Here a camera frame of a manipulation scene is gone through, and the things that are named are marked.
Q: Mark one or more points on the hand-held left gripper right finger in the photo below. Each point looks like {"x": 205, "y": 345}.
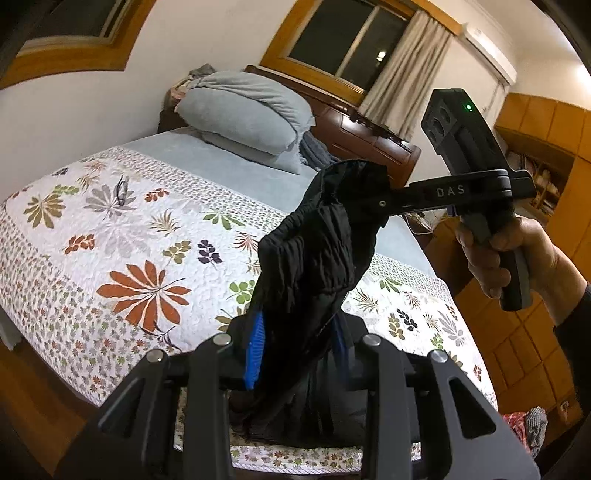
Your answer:
{"x": 340, "y": 344}

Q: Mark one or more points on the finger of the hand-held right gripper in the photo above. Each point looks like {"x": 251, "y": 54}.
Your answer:
{"x": 393, "y": 201}

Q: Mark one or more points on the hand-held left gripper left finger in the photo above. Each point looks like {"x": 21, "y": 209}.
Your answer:
{"x": 255, "y": 356}

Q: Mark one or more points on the black pants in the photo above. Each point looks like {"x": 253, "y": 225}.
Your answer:
{"x": 314, "y": 258}

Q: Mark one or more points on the person's right forearm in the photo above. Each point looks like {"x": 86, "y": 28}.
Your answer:
{"x": 575, "y": 318}

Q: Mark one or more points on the person's right hand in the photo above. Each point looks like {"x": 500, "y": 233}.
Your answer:
{"x": 538, "y": 251}

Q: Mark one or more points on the dark wooden headboard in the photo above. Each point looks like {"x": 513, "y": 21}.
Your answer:
{"x": 351, "y": 130}

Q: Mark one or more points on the dark grey blanket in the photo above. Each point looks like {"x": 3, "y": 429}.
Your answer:
{"x": 315, "y": 150}

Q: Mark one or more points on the beige curtain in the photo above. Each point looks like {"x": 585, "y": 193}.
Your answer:
{"x": 406, "y": 74}

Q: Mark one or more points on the white air conditioner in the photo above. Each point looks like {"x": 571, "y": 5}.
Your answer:
{"x": 489, "y": 53}

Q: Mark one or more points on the floral quilt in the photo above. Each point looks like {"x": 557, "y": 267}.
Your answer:
{"x": 115, "y": 240}

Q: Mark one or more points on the blue-grey pillow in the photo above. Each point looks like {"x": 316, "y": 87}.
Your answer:
{"x": 251, "y": 85}
{"x": 231, "y": 117}

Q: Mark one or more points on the red patterned cloth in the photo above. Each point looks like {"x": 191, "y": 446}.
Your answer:
{"x": 515, "y": 422}

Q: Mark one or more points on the eyeglasses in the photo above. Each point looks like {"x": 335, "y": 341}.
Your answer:
{"x": 121, "y": 191}

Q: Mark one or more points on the grey crumpled cloth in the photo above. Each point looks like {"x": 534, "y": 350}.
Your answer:
{"x": 203, "y": 71}

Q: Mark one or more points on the bed with blue-grey sheet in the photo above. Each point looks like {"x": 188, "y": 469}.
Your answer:
{"x": 152, "y": 141}

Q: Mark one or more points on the wooden framed side window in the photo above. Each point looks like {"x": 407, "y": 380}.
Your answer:
{"x": 60, "y": 32}

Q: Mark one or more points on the wooden wall shelf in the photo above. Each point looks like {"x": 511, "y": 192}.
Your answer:
{"x": 540, "y": 182}

